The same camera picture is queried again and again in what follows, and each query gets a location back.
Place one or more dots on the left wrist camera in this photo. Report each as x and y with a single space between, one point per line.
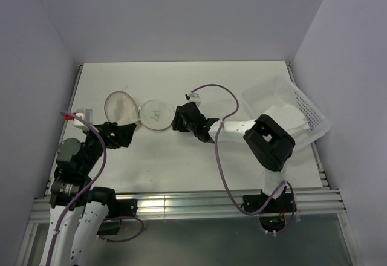
86 115

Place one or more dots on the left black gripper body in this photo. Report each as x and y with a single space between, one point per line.
109 139

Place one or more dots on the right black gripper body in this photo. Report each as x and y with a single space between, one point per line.
188 127

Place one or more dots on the white perforated plastic basket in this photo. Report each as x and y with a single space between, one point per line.
280 91

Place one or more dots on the white bra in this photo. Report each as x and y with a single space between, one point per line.
289 118

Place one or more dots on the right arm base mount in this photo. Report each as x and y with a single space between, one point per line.
283 209

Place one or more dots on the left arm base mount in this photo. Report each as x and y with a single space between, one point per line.
122 207

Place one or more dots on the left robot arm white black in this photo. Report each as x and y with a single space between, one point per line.
77 208

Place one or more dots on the aluminium rail frame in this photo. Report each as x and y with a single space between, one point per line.
166 206

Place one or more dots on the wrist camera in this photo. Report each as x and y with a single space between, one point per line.
86 115
193 97

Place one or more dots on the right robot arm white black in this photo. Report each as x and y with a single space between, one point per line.
271 145

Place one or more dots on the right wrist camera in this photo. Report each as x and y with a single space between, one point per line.
193 97

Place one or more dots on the round mesh laundry bag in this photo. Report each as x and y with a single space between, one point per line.
155 114

